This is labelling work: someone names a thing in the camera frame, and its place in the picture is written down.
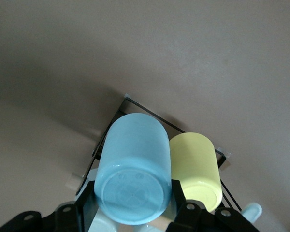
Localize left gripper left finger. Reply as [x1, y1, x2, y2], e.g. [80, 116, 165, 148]
[41, 180, 97, 232]

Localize light blue cup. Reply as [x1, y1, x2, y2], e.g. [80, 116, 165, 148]
[93, 113, 173, 225]

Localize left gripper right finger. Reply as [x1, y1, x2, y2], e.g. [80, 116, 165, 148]
[168, 180, 209, 232]

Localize yellow cup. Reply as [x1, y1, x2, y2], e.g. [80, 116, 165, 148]
[168, 132, 223, 213]

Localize black wire cup rack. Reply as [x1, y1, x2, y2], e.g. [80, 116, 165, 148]
[76, 95, 263, 232]

